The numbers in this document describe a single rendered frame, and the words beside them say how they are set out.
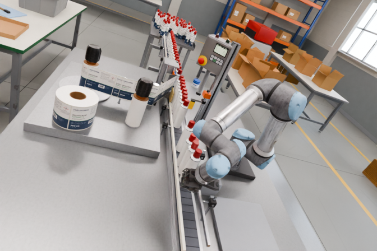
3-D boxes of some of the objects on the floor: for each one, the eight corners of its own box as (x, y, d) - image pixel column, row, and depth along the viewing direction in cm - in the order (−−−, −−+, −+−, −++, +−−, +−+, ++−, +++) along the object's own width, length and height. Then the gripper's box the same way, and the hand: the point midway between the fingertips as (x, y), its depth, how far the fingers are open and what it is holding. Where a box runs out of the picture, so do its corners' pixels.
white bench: (23, 42, 369) (27, -15, 332) (77, 59, 388) (87, 7, 352) (-85, 110, 207) (-100, 13, 171) (17, 133, 226) (23, 50, 190)
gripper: (192, 161, 101) (174, 173, 118) (189, 184, 96) (172, 194, 114) (211, 165, 103) (191, 177, 121) (210, 187, 99) (189, 196, 116)
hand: (189, 185), depth 117 cm, fingers closed
